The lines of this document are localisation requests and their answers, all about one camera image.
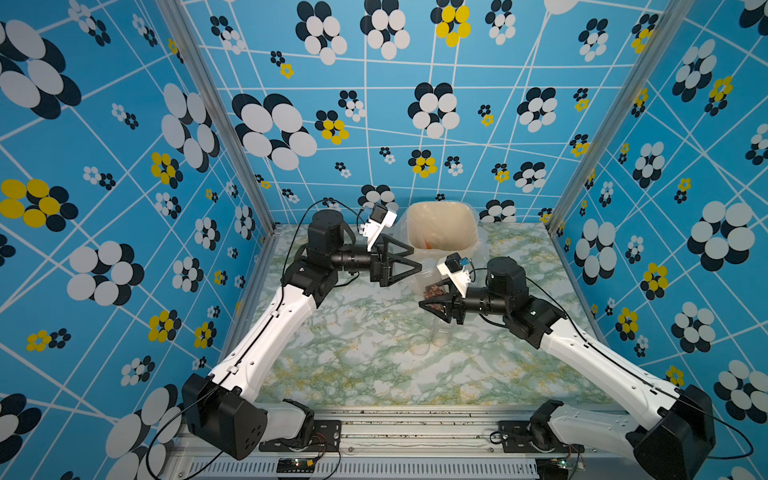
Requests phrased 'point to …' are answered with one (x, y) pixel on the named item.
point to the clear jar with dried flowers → (442, 331)
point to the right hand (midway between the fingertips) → (429, 294)
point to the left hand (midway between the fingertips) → (418, 259)
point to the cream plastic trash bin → (441, 225)
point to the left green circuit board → (295, 465)
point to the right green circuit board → (552, 468)
